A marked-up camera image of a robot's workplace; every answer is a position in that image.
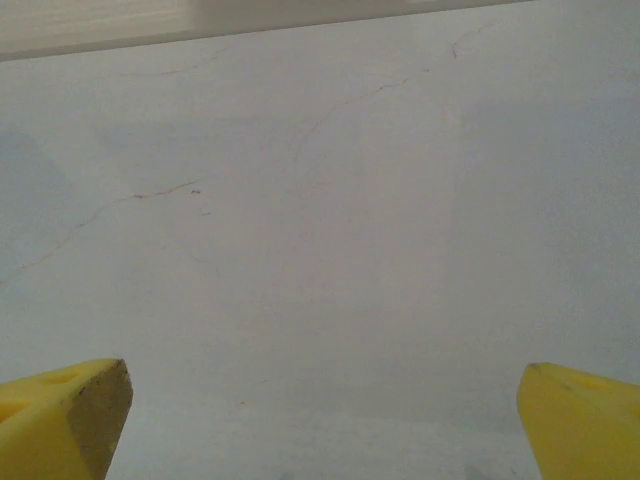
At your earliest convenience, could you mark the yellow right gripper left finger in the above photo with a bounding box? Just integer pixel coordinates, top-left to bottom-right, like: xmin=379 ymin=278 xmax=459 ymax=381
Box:
xmin=0 ymin=357 xmax=134 ymax=480

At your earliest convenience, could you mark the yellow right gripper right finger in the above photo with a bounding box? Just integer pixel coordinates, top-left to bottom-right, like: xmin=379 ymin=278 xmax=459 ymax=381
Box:
xmin=516 ymin=362 xmax=640 ymax=480

